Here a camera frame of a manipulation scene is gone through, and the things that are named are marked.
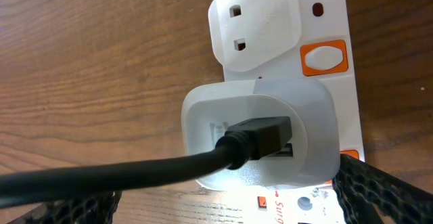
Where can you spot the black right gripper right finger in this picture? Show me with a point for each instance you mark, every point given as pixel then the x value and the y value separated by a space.
pixel 365 192

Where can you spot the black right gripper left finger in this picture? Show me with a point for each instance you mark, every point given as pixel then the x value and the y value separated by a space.
pixel 98 209

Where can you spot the white usb charger adapter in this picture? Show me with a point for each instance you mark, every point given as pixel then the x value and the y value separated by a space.
pixel 287 132

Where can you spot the white power strip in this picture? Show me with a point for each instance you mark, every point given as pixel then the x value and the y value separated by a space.
pixel 287 58

